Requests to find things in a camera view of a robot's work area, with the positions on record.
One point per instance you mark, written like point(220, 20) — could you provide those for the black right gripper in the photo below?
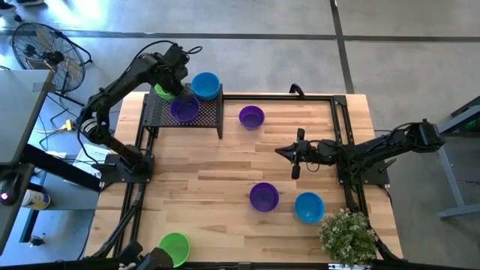
point(318, 152)

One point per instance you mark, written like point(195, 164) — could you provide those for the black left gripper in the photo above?
point(172, 69)

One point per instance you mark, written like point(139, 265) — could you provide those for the green plastic mini bowl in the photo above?
point(178, 245)
point(162, 93)

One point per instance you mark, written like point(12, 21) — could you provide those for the blue plastic mini bowl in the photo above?
point(206, 85)
point(309, 207)

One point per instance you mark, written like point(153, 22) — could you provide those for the purple plastic mini bowl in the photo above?
point(264, 197)
point(184, 111)
point(251, 117)

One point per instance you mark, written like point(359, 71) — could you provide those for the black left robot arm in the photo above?
point(120, 84)

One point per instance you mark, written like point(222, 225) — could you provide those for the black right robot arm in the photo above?
point(375, 146)

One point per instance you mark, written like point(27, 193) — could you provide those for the black perforated metal rack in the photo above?
point(157, 112)

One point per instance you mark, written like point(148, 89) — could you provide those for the black clamp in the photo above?
point(297, 89)

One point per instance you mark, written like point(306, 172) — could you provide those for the artificial potted plant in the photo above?
point(347, 238)

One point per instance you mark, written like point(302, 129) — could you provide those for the yellow power plug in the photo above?
point(68, 125)

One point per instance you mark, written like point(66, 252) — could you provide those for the white paper sheet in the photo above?
point(90, 159)

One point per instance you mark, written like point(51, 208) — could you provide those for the black floor fan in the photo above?
point(48, 56)

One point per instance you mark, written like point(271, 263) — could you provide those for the white power strip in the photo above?
point(56, 154)

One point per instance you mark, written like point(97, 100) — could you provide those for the grey desk top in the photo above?
point(18, 112)

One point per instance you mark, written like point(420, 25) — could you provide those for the white yellow canister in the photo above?
point(35, 200)

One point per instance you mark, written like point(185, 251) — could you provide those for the black device with indicator light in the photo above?
point(9, 187)

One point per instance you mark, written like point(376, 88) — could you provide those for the small black floor object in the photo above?
point(36, 241)

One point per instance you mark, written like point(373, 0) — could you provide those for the black aluminium table frame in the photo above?
point(247, 97)

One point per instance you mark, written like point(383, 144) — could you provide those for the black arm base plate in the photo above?
point(108, 176)
point(375, 178)

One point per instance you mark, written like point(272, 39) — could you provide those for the silver metal bracket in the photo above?
point(337, 267)

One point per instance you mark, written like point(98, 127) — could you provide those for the black desk leg frame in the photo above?
point(56, 167)

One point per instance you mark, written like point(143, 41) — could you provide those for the grey metal stand frame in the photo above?
point(459, 212)

